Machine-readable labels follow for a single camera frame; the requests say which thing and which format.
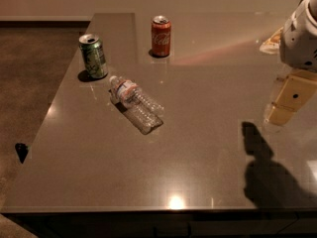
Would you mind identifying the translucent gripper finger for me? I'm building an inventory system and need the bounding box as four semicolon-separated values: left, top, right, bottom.
269;76;285;102
263;104;281;133

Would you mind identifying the clear plastic water bottle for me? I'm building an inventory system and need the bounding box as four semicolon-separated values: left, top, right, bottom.
109;75;163;116

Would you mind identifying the red cola can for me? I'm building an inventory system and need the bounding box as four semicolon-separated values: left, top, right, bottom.
152;15;171;58

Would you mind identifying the green soda can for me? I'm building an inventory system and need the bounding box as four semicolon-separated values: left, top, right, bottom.
79;34;108;79

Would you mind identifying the small black floor object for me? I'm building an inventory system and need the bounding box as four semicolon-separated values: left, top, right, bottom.
15;143;29;164

